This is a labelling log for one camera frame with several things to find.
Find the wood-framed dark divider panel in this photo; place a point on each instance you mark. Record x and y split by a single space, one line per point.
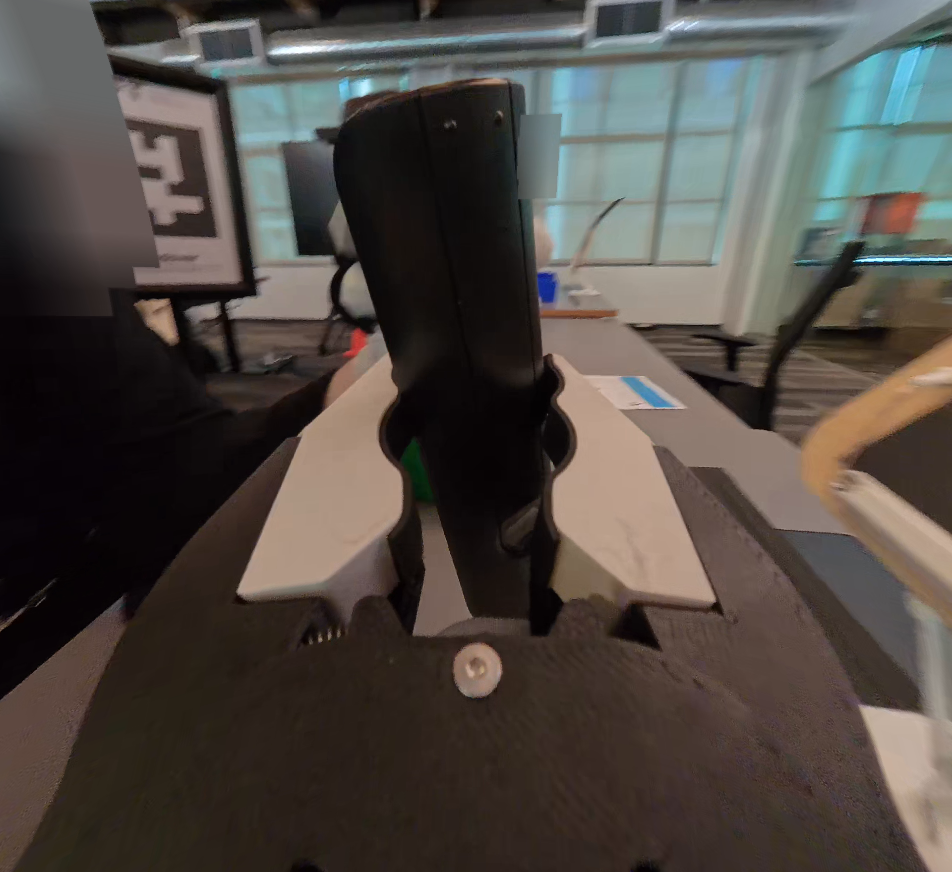
825 441

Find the blue printed paper sheet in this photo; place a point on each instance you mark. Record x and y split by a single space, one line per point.
647 392

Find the black monitor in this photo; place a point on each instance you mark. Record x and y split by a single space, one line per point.
309 195

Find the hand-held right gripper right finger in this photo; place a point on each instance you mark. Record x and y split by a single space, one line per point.
632 515

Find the black office chair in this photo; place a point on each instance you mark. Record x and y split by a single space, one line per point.
803 336

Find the green plastic bin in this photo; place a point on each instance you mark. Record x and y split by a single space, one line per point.
416 470

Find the black remote control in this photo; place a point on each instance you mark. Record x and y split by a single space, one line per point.
446 292

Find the blue plastic bin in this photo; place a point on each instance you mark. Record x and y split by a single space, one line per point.
547 288

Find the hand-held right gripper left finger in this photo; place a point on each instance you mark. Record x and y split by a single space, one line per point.
327 500

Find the wood-edged background table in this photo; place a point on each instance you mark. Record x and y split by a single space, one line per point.
587 310

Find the red storage crate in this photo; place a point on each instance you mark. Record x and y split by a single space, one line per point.
892 212

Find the silver duct with vents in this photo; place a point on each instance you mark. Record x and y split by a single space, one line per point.
446 43

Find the framed marker sign on stand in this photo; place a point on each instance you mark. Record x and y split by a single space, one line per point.
201 143

